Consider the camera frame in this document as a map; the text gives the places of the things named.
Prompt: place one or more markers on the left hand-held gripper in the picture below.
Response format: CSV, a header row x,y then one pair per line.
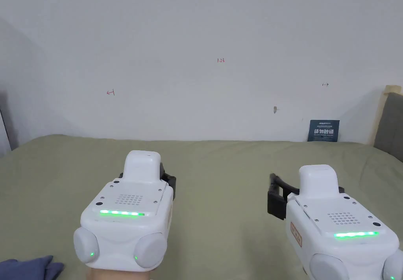
x,y
126,223

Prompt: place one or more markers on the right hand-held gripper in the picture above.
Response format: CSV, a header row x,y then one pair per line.
x,y
340,251

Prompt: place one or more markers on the person's left hand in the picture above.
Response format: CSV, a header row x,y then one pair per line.
x,y
119,275

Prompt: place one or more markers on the dark blue card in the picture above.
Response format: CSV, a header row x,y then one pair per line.
x,y
323,131

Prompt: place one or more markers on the bed with pale green sheet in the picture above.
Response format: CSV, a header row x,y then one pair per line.
x,y
220,179

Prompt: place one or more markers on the grey padded headboard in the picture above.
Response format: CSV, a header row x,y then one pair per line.
x,y
392,126

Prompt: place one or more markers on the dark blue garment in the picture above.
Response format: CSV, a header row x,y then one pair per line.
x,y
28,269

